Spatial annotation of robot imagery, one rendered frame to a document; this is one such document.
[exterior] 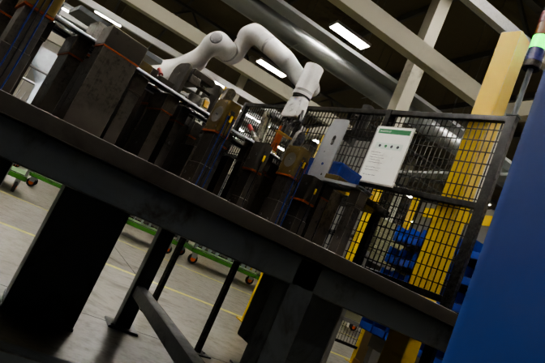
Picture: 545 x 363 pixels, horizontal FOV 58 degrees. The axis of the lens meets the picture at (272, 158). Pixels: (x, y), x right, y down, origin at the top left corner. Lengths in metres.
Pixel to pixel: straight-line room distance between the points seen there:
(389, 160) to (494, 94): 0.54
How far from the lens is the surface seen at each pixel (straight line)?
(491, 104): 2.35
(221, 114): 1.66
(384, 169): 2.40
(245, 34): 2.32
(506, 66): 2.44
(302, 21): 10.16
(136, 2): 8.16
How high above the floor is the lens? 0.61
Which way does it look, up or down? 11 degrees up
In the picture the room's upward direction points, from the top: 24 degrees clockwise
